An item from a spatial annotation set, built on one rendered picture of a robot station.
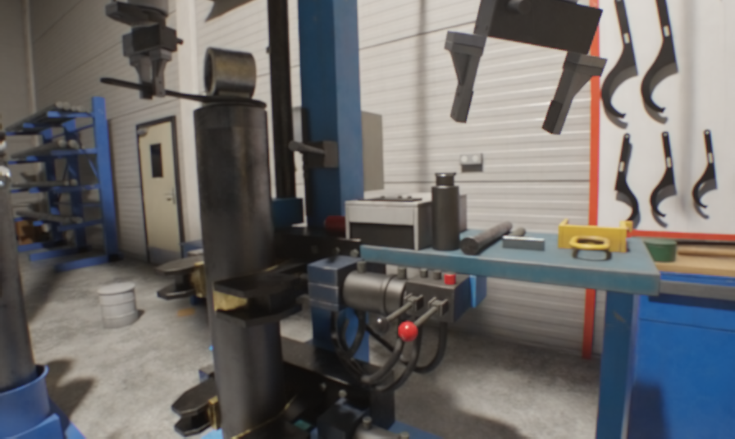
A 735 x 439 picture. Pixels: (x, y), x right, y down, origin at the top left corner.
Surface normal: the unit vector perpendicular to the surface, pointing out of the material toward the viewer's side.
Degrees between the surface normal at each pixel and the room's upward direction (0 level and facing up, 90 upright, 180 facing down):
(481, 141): 90
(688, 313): 90
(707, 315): 90
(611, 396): 90
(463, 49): 114
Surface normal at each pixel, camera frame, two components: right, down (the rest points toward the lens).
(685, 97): -0.55, 0.10
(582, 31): 0.10, 0.49
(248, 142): 0.69, 0.05
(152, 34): -0.37, 0.11
